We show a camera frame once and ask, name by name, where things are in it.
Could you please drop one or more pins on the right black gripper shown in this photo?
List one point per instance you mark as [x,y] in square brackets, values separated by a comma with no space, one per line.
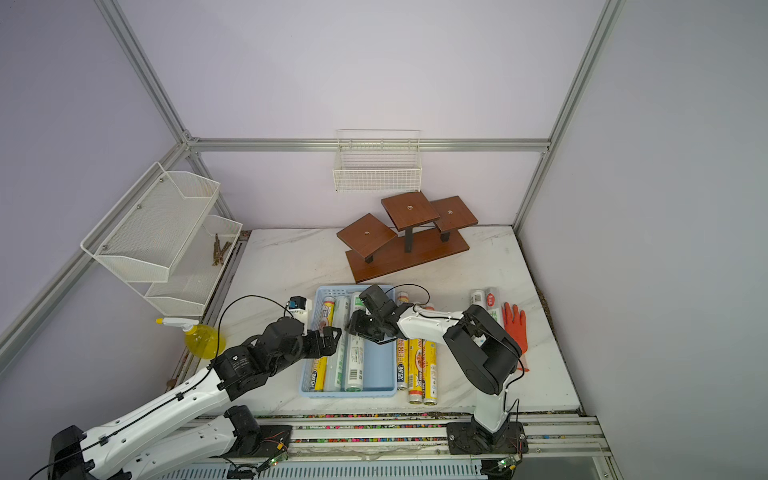
[357,320]

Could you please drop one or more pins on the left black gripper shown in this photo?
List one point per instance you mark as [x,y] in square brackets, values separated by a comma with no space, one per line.
[329,343]

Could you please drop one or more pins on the yellow wrap roll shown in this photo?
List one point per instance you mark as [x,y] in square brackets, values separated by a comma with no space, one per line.
[430,373]
[319,366]
[415,371]
[401,351]

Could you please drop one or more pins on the light blue plastic basket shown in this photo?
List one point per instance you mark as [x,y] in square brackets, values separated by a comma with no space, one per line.
[379,372]

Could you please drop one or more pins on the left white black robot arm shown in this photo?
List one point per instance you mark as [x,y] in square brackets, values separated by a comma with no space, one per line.
[198,419]

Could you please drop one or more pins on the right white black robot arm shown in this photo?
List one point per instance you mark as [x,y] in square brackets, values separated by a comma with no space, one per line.
[486,354]

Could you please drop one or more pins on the brown wooden tiered stand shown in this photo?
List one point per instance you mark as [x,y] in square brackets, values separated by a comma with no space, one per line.
[422,231]

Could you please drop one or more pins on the yellow spray bottle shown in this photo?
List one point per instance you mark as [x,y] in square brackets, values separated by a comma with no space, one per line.
[202,341]

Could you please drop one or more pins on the brown sticks in shelf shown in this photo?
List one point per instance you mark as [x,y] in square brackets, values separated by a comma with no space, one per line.
[220,251]

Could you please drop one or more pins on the red rubber glove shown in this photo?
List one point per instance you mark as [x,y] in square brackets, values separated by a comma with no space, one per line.
[515,324]

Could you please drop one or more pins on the white mesh two-tier shelf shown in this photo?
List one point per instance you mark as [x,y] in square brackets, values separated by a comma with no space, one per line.
[159,240]

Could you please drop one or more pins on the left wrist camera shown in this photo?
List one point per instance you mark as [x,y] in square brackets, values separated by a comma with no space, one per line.
[299,306]

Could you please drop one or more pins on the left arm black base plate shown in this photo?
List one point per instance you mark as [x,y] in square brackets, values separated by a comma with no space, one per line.
[274,440]

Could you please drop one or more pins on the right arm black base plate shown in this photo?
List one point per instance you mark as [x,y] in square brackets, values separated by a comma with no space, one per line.
[469,438]

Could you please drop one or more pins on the white wire wall basket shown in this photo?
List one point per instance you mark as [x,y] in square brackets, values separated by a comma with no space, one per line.
[378,160]

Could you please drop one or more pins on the aluminium rail base frame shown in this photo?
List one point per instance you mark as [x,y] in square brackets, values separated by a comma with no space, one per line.
[414,446]

